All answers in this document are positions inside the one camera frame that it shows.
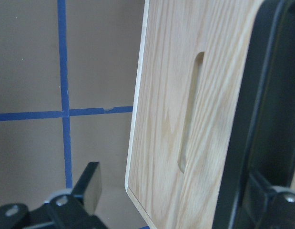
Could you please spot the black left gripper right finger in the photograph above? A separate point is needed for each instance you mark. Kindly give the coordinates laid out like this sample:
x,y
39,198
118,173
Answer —
x,y
269,206

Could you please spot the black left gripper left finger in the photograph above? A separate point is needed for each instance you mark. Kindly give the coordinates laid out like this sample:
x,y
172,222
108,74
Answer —
x,y
76,209

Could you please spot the black drawer handle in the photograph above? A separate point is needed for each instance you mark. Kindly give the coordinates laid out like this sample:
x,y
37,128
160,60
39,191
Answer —
x,y
263,134

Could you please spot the wooden drawer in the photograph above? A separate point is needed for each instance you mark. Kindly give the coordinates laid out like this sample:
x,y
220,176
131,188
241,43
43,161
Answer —
x,y
190,68

